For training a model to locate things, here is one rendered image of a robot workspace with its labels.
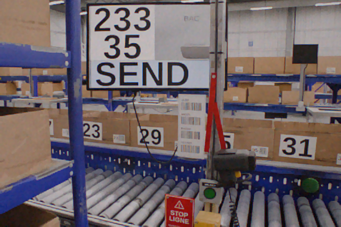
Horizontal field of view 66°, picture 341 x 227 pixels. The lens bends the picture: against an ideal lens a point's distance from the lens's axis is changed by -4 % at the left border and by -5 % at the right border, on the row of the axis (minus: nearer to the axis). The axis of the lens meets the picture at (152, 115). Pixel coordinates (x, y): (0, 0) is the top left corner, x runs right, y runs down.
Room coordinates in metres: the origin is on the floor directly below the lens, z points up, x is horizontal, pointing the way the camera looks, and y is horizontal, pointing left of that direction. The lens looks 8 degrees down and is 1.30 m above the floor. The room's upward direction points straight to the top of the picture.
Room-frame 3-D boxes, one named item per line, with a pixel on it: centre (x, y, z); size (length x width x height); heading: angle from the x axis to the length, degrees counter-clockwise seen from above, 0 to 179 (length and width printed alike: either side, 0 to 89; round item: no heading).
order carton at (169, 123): (1.64, -0.10, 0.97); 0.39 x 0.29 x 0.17; 67
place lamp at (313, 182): (1.15, -0.73, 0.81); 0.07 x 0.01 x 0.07; 68
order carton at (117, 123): (1.79, 0.26, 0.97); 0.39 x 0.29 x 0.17; 67
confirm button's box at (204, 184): (0.79, -0.18, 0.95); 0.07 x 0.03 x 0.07; 68
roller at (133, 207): (1.21, 0.05, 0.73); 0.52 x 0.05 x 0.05; 158
